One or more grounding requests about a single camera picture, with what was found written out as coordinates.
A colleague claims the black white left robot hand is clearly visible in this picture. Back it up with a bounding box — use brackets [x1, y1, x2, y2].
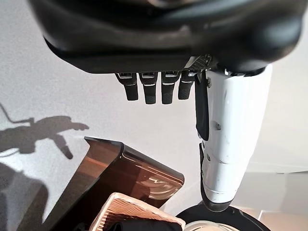
[27, 0, 304, 212]

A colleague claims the round glass washing machine door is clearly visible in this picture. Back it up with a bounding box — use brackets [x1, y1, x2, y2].
[175, 203, 274, 231]

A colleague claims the rectangular wicker laundry basket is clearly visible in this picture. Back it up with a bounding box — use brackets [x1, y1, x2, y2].
[89, 192, 187, 231]

